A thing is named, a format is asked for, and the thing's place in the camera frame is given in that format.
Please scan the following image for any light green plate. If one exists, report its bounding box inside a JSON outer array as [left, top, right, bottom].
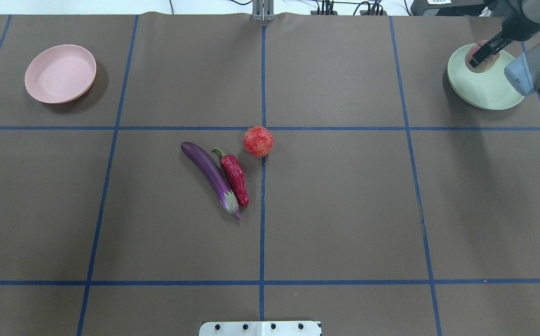
[[447, 44, 524, 111]]

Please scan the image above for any aluminium frame post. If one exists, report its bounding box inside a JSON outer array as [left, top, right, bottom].
[[252, 0, 275, 22]]

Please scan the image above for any red round fruit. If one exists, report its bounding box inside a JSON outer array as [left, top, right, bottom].
[[243, 126, 274, 157]]

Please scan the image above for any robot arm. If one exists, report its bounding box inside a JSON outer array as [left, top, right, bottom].
[[465, 0, 540, 96]]

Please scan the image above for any pink plate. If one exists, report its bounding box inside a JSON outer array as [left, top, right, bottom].
[[24, 44, 97, 104]]

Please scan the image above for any white camera stand base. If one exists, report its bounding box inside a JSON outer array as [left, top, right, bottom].
[[198, 321, 323, 336]]

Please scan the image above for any black device box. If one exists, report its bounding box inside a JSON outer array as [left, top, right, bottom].
[[410, 0, 488, 17]]

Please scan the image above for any purple eggplant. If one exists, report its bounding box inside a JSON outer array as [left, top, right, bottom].
[[181, 142, 242, 221]]

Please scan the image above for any peach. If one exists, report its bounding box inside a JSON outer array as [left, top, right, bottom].
[[464, 40, 499, 74]]

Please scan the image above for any red chili pepper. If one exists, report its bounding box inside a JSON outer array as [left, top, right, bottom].
[[211, 147, 249, 207]]

